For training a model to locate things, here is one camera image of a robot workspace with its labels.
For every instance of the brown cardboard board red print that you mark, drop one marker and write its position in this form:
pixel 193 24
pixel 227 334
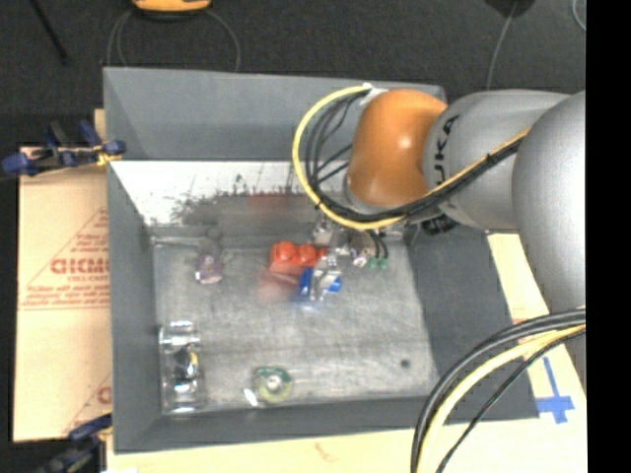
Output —
pixel 59 313

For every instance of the grey metal bin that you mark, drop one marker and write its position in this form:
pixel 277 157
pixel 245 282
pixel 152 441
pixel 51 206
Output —
pixel 296 343

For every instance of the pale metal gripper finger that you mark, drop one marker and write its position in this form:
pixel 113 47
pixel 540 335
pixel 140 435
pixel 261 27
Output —
pixel 318 281
pixel 332 273

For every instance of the black cylinder on white bracket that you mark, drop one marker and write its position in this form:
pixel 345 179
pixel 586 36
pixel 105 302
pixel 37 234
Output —
pixel 438 225

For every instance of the clear purple glass thing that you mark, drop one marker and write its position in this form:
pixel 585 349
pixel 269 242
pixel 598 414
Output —
pixel 209 266

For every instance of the orange-red toy brick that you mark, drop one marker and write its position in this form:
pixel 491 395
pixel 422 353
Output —
pixel 293 256

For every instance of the blue block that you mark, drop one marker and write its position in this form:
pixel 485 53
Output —
pixel 304 284

